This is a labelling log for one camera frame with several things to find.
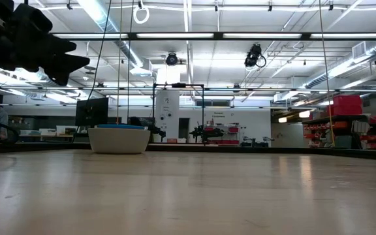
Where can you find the storage bin cart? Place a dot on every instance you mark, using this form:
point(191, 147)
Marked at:
point(343, 141)

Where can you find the black overhead camera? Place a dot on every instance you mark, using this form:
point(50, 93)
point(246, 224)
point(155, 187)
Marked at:
point(252, 57)

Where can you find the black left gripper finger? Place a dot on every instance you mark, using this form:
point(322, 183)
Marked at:
point(62, 67)
point(57, 45)

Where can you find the white square pillar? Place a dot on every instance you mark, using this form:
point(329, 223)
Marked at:
point(167, 111)

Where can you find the black computer monitor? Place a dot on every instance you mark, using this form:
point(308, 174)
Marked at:
point(91, 112)

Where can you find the black table frame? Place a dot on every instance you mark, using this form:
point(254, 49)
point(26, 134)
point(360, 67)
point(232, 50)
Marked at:
point(240, 149)

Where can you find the overhead frame light bar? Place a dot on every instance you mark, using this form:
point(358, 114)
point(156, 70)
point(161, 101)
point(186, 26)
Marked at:
point(219, 36)

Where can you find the stack of red bins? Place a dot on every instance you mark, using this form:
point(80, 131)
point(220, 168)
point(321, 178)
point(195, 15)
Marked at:
point(348, 104)

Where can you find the large white bowl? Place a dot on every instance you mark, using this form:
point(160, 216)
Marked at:
point(119, 142)

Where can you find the silver ventilation duct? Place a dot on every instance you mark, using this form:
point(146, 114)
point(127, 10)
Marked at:
point(126, 49)
point(338, 70)

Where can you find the black background robot arm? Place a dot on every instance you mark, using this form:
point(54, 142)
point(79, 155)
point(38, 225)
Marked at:
point(207, 133)
point(157, 131)

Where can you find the white shelf with red bins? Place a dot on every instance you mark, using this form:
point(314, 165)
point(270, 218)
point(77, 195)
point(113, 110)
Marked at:
point(225, 142)

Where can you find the light blue plastic bowl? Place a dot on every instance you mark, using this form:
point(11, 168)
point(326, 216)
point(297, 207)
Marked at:
point(121, 126)

